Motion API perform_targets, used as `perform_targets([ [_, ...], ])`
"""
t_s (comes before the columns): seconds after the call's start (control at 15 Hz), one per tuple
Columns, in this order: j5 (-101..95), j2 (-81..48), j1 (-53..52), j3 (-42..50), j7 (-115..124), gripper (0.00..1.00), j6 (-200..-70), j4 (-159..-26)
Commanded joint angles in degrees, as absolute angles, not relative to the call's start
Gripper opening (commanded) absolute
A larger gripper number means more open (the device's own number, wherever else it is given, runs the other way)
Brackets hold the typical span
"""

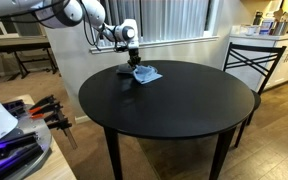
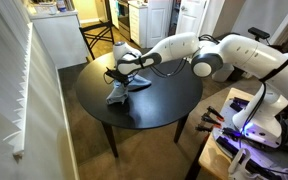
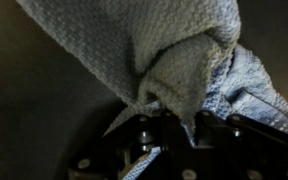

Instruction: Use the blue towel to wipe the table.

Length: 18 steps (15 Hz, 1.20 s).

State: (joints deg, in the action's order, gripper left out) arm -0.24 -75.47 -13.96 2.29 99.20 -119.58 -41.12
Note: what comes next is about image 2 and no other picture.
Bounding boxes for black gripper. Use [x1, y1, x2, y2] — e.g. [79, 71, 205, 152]
[114, 73, 133, 93]

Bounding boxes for blue cloth towel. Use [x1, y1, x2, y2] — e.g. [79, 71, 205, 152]
[105, 73, 152, 105]

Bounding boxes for black table leg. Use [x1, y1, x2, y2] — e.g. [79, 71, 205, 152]
[101, 121, 120, 159]
[173, 113, 190, 144]

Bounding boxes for black metal chair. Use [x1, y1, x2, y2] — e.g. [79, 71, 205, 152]
[78, 20, 116, 61]

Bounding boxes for tall white cabinet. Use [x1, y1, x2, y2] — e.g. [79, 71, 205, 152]
[128, 0, 172, 49]

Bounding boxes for white kitchen counter cabinet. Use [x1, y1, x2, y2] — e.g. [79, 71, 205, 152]
[28, 9, 90, 70]

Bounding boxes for black orange spring clamp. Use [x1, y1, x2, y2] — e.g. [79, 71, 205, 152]
[195, 123, 215, 133]
[201, 113, 222, 129]

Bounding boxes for white panel door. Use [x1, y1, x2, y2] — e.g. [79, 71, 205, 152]
[175, 0, 208, 36]

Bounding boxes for white jug with blue label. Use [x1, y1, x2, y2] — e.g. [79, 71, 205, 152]
[56, 0, 68, 13]

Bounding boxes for white vertical window blinds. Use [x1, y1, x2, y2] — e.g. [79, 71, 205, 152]
[0, 0, 33, 158]

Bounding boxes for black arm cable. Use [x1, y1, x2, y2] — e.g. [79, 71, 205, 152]
[149, 57, 189, 79]

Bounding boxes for white window frame with sill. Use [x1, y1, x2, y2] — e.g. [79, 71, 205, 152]
[12, 21, 35, 160]

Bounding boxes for white plastic bracket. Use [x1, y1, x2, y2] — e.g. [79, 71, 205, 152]
[227, 148, 288, 180]

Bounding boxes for black camera on stand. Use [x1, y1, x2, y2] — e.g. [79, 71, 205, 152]
[247, 27, 271, 43]

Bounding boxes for black aluminium rail frame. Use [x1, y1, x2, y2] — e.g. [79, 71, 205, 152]
[215, 134, 285, 180]

